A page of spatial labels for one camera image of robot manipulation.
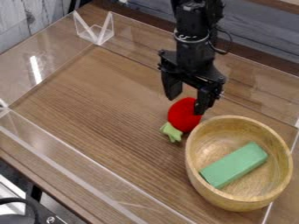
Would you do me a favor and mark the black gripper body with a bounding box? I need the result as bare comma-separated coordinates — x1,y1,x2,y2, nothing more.
158,31,226,89

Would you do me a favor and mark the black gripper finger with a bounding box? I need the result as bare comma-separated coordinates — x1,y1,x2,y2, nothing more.
162,71,183,101
194,85,223,116

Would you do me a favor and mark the red plush strawberry toy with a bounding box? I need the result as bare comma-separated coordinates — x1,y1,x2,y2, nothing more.
161,97,202,143

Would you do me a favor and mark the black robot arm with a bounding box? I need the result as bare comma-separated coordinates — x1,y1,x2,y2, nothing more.
158,0,230,116

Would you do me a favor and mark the clear acrylic rear panel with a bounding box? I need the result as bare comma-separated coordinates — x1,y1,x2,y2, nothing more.
99,11,299,128

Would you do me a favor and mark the clear acrylic panel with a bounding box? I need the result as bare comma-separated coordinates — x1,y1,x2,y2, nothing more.
0,99,195,224
99,11,299,128

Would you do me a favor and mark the wooden bowl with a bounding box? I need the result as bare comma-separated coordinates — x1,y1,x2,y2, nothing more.
186,115,294,212

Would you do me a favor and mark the green rectangular block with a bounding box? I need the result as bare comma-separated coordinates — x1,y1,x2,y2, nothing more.
199,142,269,189

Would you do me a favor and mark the clear acrylic front panel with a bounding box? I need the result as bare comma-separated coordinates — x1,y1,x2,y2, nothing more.
0,99,195,224

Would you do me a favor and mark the clear acrylic corner bracket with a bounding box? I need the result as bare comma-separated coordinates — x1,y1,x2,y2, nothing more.
72,11,115,46

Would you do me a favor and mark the black metal table bracket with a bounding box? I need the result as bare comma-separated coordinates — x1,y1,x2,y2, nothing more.
26,185,68,224

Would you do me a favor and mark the black cable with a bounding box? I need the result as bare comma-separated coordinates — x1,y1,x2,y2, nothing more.
0,196,40,224

